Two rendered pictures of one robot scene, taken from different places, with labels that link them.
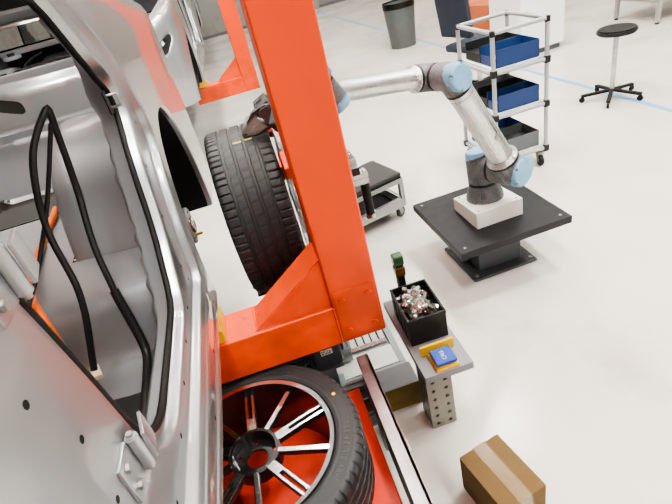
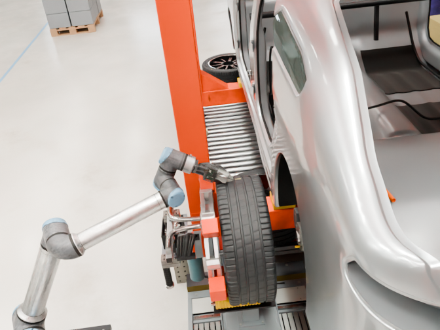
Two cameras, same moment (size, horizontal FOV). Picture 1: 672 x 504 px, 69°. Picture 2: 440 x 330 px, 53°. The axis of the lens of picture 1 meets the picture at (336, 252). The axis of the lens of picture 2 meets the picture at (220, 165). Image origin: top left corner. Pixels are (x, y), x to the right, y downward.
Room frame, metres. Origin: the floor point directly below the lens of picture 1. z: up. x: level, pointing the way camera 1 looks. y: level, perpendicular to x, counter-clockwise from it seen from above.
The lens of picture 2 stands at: (3.54, 0.31, 2.47)
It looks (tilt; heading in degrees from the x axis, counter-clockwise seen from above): 33 degrees down; 185
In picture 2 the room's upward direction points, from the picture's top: 6 degrees counter-clockwise
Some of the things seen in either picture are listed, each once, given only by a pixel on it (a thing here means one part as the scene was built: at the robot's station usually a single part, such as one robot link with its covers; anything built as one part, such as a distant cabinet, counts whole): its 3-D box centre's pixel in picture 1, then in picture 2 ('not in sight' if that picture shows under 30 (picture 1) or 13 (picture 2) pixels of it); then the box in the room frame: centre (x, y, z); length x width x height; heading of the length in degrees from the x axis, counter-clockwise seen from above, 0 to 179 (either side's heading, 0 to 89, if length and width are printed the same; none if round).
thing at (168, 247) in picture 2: not in sight; (184, 232); (1.92, -0.03, 1.03); 0.19 x 0.18 x 0.11; 96
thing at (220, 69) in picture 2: not in sight; (228, 70); (-1.78, 0.10, 0.39); 0.66 x 0.66 x 0.24
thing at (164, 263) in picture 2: not in sight; (170, 260); (2.00, -0.11, 0.93); 0.09 x 0.05 x 0.05; 96
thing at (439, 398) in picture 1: (434, 379); (179, 256); (1.26, -0.24, 0.21); 0.10 x 0.10 x 0.42; 6
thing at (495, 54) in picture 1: (501, 96); not in sight; (3.30, -1.41, 0.50); 0.54 x 0.42 x 1.00; 6
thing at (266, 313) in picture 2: not in sight; (249, 304); (1.79, 0.25, 0.32); 0.40 x 0.30 x 0.28; 6
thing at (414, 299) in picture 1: (418, 310); (173, 230); (1.33, -0.23, 0.51); 0.20 x 0.14 x 0.13; 4
